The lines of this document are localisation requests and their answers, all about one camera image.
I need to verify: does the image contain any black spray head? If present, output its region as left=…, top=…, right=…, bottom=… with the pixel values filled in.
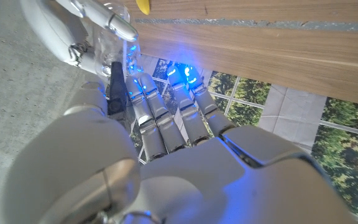
left=106, top=61, right=129, bottom=118

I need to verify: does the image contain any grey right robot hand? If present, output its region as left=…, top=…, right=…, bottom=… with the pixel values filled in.
left=20, top=0, right=139, bottom=75

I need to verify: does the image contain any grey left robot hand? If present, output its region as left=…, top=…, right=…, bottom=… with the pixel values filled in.
left=1, top=63, right=358, bottom=224

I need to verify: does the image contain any yellow toy banana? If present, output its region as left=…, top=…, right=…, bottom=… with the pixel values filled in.
left=135, top=0, right=151, bottom=16

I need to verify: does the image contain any clear plastic spray bottle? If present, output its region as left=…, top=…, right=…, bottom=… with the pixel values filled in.
left=94, top=0, right=142, bottom=77

